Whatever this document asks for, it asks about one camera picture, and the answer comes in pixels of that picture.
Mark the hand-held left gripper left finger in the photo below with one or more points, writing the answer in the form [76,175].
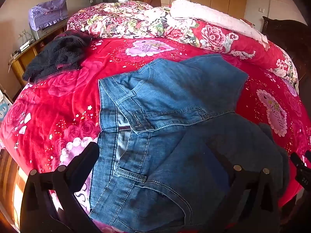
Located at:
[82,161]

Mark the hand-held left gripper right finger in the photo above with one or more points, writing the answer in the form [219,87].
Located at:
[255,191]

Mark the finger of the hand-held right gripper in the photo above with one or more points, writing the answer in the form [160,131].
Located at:
[297,160]

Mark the blue denim pants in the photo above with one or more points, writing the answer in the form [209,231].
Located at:
[170,92]

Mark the red rose printed blanket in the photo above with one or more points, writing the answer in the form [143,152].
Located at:
[60,106]

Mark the owl printed box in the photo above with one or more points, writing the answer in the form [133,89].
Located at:
[5,106]

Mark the dark fleece garment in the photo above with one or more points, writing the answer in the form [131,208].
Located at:
[55,55]

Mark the wooden side cabinet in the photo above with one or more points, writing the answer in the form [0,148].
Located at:
[24,58]

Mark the dark wooden headboard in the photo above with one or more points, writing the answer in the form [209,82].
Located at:
[286,38]

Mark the white device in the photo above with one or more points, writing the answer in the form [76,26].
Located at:
[26,45]

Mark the grey appliance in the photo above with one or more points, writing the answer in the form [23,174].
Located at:
[45,31]

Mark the floral quilt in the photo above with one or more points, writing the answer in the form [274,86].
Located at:
[116,21]

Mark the purple covered appliance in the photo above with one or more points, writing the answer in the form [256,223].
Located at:
[47,12]

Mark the white fluffy blanket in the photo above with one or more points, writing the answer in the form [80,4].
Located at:
[206,12]

